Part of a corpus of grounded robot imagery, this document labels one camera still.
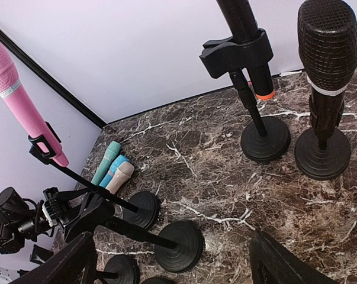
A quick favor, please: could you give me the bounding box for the black stand of beige microphone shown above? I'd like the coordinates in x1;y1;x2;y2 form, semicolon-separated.
64;195;205;273

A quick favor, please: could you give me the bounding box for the black stand of blue microphone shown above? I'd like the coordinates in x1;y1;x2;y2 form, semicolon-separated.
95;254;140;284

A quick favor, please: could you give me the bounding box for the beige microphone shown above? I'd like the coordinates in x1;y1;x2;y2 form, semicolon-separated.
105;162;134;194

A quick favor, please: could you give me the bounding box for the mint green microphone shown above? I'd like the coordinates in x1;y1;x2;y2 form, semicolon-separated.
91;141;121;185

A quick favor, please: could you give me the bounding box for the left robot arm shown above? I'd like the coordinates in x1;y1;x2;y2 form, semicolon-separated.
0;187;97;283

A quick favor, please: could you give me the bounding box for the black stand of small microphone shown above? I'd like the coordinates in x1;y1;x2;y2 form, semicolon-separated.
294;128;351;180

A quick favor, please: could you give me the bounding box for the tall black microphone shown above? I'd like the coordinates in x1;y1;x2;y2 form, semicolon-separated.
217;1;275;100

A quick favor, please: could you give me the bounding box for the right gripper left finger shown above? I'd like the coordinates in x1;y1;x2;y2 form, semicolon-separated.
13;232;97;284

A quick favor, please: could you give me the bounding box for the small black microphone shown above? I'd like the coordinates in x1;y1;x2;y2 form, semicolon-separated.
297;1;357;140

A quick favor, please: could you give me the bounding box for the black stand of pink microphone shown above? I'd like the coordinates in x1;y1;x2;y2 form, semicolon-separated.
28;122;160;230

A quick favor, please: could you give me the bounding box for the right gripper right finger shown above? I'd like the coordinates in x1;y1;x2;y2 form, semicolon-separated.
249;230;336;284

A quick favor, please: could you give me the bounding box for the black stand of green microphone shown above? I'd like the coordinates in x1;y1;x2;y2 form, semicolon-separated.
141;276;175;284

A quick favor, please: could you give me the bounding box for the pink microphone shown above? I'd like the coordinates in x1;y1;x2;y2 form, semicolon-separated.
0;43;69;167

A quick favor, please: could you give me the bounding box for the black left corner post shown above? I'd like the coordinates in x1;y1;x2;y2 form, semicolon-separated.
0;29;108;129

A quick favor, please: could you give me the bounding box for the blue microphone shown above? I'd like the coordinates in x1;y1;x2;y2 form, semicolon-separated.
99;155;129;188

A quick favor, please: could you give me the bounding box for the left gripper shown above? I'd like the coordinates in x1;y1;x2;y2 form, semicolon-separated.
41;187;89;234

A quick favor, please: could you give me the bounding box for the black stand of tall microphone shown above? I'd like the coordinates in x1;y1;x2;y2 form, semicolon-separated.
200;37;291;163

